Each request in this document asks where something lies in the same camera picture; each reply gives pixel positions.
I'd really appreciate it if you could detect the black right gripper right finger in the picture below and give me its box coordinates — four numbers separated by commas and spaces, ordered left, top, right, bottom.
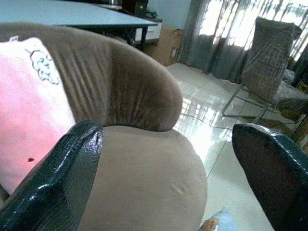
232, 123, 308, 231

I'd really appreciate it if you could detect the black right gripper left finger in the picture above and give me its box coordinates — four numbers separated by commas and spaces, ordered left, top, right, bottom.
0, 120, 104, 231

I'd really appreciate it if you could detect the pink pillow with green print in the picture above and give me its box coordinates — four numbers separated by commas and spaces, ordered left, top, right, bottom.
0, 37, 77, 195

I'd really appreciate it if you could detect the brown fabric sofa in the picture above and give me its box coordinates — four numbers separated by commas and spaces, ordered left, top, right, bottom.
0, 22, 208, 231

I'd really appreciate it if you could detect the grey sheer curtain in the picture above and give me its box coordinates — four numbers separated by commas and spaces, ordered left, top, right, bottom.
179, 0, 308, 85

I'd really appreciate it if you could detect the brown cardboard box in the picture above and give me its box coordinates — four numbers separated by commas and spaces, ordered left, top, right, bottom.
143, 26, 184, 67

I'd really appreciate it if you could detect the white table with dark legs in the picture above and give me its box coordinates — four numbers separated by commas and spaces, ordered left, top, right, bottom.
0, 0, 163, 46

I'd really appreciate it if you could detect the white drawer cabinet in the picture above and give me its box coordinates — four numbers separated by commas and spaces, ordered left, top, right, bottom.
134, 22, 162, 43

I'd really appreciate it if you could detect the plaid chair with metal frame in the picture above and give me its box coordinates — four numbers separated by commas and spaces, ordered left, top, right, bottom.
221, 16, 308, 124

